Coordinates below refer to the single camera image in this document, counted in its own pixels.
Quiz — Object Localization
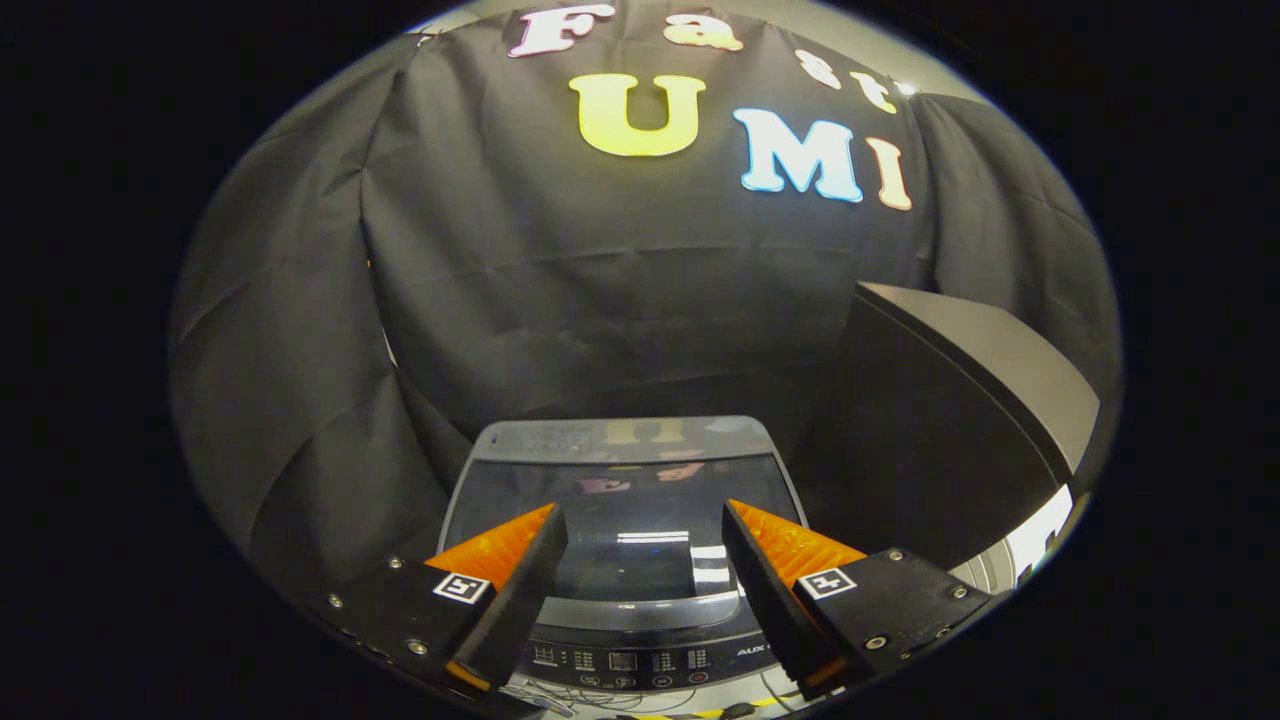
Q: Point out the dark glass washing machine lid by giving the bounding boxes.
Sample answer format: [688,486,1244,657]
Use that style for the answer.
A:
[442,455,806,631]

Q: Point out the black and beige cabinet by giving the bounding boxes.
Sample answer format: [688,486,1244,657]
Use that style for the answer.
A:
[800,282,1101,601]

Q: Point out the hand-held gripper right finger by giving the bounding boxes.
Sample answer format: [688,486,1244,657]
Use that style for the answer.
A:
[722,499,1001,701]

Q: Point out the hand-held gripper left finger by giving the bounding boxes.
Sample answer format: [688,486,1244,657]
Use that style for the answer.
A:
[300,503,569,706]

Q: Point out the grey washing machine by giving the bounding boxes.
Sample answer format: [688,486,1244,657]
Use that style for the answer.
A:
[437,415,813,703]

